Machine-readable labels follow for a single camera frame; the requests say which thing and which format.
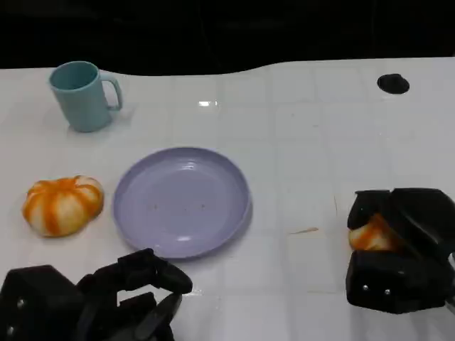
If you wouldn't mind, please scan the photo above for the orange white toy bread roll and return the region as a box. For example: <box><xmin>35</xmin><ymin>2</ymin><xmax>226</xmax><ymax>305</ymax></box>
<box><xmin>22</xmin><ymin>175</ymin><xmax>105</xmax><ymax>238</ymax></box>
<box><xmin>348</xmin><ymin>212</ymin><xmax>405</xmax><ymax>252</ymax></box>

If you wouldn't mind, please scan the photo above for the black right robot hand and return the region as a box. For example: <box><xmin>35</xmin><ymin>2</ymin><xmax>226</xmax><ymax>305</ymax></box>
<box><xmin>345</xmin><ymin>187</ymin><xmax>455</xmax><ymax>315</ymax></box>

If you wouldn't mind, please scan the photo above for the lilac plate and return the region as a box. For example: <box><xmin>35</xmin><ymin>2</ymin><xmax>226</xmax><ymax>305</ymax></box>
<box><xmin>112</xmin><ymin>146</ymin><xmax>253</xmax><ymax>260</ymax></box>

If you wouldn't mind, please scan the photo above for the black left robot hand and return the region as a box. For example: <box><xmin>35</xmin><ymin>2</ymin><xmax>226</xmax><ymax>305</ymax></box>
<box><xmin>0</xmin><ymin>247</ymin><xmax>193</xmax><ymax>341</ymax></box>

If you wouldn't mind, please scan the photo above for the black round table grommet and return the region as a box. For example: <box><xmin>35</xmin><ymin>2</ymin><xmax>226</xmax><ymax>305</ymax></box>
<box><xmin>377</xmin><ymin>73</ymin><xmax>410</xmax><ymax>94</ymax></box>

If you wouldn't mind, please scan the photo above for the pale green mug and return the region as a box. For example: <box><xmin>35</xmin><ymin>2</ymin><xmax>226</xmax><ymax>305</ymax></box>
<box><xmin>48</xmin><ymin>60</ymin><xmax>124</xmax><ymax>134</ymax></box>

